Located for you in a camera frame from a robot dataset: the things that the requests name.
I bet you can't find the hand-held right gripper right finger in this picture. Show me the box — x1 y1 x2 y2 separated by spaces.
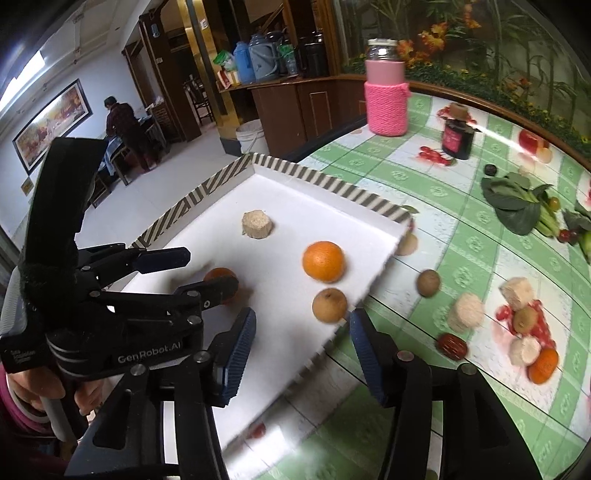
348 309 543 480

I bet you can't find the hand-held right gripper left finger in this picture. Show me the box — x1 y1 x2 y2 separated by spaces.
65 307 257 480

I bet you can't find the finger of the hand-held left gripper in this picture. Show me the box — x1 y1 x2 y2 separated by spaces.
78 246 192 280
95 276 240 320

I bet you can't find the small orange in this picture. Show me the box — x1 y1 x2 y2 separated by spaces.
203 267 241 305
527 348 560 385

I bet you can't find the red date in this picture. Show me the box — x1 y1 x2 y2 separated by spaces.
436 335 468 361

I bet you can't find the brown kiwi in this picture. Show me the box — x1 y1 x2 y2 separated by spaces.
417 269 441 297
513 305 541 334

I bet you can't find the beige cake piece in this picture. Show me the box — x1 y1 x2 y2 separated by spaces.
509 336 542 367
447 293 485 334
241 210 275 241
499 276 535 311

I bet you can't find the white tray with striped rim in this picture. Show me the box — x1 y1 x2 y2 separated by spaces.
113 152 414 450

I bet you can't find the person's left forearm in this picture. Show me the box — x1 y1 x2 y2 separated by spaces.
0 369 70 480

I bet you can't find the person's left hand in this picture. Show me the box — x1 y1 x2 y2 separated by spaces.
7 369 105 423

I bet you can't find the brown pear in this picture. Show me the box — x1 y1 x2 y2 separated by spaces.
311 287 348 322

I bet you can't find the large orange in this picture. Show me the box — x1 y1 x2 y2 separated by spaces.
302 241 345 284

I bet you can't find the white bucket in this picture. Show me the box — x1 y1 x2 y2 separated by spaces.
235 119 269 155

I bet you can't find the wooden chair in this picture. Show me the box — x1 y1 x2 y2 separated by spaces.
185 78 215 125

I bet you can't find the wooden cabinet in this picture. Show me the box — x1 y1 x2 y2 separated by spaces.
219 74 370 158

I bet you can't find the large bok choy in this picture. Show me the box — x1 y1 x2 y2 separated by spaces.
480 172 544 236

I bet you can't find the blue thermos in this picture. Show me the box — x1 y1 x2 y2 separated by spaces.
233 41 256 85

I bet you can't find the small bok choy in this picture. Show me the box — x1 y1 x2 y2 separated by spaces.
536 203 563 237

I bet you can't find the grey-blue thermos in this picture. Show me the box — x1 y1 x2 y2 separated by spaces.
249 33 280 83

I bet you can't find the black jar with cork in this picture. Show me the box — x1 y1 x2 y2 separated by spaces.
441 104 483 161

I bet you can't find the green leafy vegetable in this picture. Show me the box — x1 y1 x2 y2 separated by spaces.
563 203 591 264

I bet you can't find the jar with pink knitted sleeve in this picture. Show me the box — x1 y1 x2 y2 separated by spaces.
363 38 411 137

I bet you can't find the dark thermos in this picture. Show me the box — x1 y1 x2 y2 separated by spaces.
300 30 331 78

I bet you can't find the artificial plant display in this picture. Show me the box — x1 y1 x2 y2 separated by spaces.
332 0 591 153

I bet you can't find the framed wall painting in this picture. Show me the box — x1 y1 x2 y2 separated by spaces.
11 78 93 175

